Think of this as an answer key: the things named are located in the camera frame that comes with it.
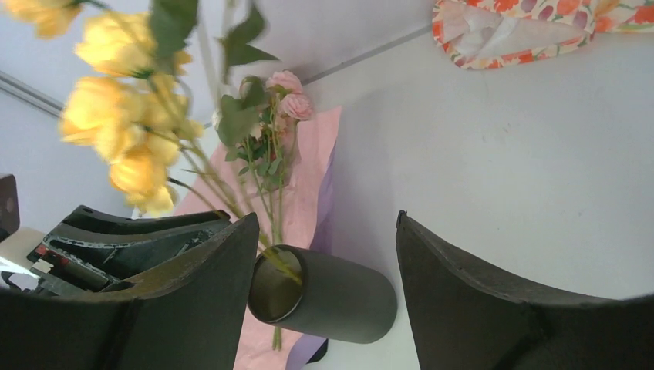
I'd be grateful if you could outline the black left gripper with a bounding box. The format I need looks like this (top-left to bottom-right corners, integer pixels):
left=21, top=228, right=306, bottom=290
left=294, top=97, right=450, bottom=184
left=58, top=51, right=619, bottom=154
left=1, top=174, right=259, bottom=369

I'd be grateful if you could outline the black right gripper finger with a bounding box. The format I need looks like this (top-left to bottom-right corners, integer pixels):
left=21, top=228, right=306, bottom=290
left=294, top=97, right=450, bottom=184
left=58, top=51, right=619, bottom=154
left=396, top=211, right=653, bottom=369

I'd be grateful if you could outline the purple pink wrapping paper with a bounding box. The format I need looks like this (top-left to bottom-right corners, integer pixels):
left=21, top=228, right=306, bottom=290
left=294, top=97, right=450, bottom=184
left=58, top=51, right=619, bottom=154
left=170, top=106, right=342, bottom=369

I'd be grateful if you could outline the artificial flower bunch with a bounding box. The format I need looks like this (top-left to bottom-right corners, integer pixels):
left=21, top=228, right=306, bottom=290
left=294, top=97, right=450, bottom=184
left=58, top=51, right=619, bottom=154
left=211, top=70, right=315, bottom=352

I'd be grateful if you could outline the yellow rose stem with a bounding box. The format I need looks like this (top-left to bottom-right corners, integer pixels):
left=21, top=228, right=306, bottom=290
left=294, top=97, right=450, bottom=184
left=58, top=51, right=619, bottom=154
left=0, top=0, right=305, bottom=287

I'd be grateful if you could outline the black cylindrical vase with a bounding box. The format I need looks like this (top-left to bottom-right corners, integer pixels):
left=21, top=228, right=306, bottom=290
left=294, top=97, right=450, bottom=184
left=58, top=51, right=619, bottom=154
left=248, top=245, right=398, bottom=344

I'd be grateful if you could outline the orange floral cloth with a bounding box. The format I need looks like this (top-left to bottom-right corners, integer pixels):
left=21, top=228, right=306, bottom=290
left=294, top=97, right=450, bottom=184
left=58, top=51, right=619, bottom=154
left=432, top=0, right=653, bottom=70

